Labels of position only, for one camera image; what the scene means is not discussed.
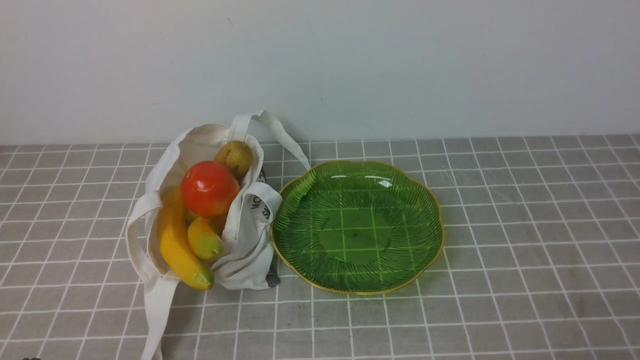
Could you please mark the small yellow banana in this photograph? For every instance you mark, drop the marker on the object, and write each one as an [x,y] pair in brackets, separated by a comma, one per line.
[205,243]

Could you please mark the white cloth tote bag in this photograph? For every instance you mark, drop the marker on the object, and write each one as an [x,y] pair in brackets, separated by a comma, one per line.
[247,251]

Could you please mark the green glass plate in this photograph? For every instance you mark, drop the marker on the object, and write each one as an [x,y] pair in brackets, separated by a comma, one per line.
[358,227]

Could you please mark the brown-green pear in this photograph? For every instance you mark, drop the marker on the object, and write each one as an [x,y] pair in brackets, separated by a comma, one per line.
[238,158]

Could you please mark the red apple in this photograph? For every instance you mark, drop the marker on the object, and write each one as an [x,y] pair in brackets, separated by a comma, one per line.
[209,188]

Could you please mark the large yellow banana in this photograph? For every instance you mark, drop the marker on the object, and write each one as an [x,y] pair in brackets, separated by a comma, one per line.
[172,235]

